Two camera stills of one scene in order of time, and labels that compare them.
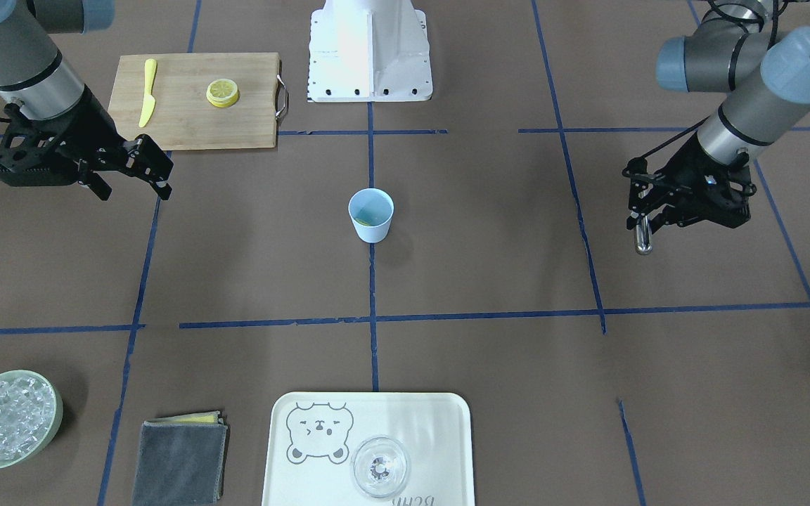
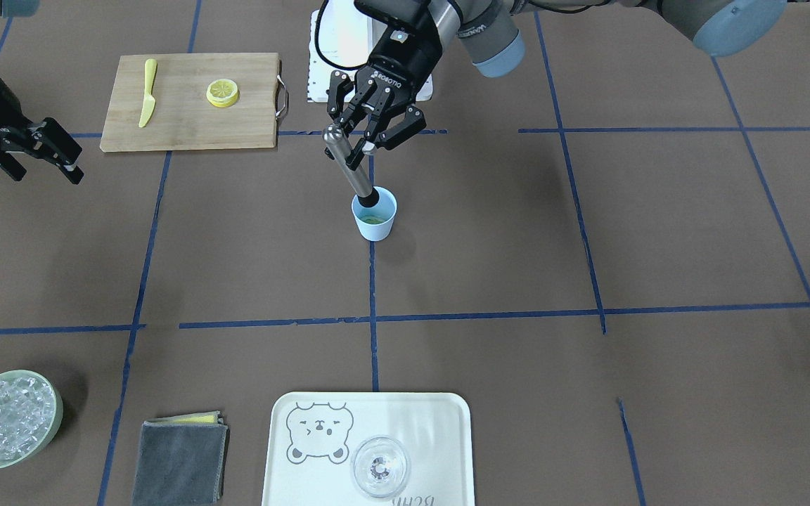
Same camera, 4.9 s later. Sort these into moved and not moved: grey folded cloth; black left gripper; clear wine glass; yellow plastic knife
Moved: black left gripper
Not moved: clear wine glass; grey folded cloth; yellow plastic knife
